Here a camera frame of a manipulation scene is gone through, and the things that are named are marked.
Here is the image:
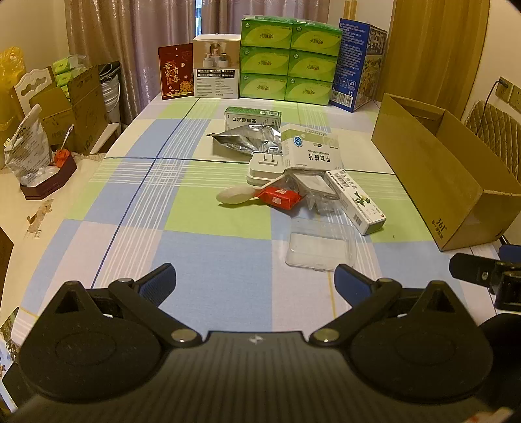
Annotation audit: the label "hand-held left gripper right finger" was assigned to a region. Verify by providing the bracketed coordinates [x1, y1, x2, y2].
[309, 264, 456, 348]

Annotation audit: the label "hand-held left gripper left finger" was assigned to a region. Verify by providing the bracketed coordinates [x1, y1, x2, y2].
[55, 263, 201, 348]

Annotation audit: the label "brown cardboard box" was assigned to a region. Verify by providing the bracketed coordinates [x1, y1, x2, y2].
[371, 93, 521, 252]

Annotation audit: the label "white plastic spoon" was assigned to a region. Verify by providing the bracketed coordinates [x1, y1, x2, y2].
[217, 175, 286, 205]

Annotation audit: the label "large white medicine box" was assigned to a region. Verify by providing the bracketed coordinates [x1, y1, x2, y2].
[279, 123, 345, 171]

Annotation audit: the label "silver foil bag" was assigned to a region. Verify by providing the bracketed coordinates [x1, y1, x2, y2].
[206, 124, 286, 158]

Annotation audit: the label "green medicine box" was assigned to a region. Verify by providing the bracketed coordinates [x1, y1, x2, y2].
[225, 106, 282, 133]

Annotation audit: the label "plaid cloth covered desktop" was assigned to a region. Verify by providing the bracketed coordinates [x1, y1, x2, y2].
[24, 97, 503, 346]

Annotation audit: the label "clear plastic tray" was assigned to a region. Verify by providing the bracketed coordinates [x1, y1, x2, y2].
[285, 217, 357, 272]

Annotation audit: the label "small white leaf-print box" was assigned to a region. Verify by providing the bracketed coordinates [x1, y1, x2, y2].
[325, 169, 387, 236]

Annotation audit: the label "clear plastic bag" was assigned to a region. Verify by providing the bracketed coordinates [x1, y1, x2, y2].
[285, 168, 351, 215]

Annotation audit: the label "red snack packet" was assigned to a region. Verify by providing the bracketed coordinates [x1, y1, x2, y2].
[258, 186, 303, 211]

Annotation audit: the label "beige printed table cover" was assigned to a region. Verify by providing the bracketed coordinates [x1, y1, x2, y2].
[0, 155, 107, 314]

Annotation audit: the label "white power adapter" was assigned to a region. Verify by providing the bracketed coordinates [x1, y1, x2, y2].
[245, 151, 286, 187]

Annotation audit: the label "dark red box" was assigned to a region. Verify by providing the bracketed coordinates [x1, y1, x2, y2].
[20, 152, 78, 200]

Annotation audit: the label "large brown storage carton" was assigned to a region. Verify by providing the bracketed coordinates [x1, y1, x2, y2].
[30, 65, 123, 155]

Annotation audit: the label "stacked white buckets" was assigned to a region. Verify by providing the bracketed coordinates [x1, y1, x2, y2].
[100, 77, 121, 125]

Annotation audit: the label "red greeting envelope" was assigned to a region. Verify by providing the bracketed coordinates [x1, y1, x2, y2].
[158, 43, 195, 100]

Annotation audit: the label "tall blue carton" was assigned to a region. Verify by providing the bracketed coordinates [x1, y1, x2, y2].
[329, 17, 388, 112]

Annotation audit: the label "white product box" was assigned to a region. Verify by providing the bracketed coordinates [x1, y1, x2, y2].
[192, 34, 242, 99]

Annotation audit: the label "green tissue packs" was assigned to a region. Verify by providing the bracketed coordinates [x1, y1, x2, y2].
[53, 55, 89, 102]

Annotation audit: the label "stack of green tissue boxes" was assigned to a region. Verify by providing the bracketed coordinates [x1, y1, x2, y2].
[239, 15, 343, 105]

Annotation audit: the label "white carved chair back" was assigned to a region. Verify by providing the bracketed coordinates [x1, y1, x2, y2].
[14, 67, 56, 107]

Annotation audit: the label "yellow plastic bag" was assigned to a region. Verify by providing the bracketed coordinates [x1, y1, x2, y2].
[0, 46, 27, 135]

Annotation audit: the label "beige curtain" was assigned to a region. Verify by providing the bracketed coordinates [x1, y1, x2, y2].
[65, 0, 330, 123]

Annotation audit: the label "black power cable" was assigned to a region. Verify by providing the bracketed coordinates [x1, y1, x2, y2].
[484, 79, 505, 120]

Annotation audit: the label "wall socket with plug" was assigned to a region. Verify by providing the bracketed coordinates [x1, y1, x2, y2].
[494, 76, 514, 100]

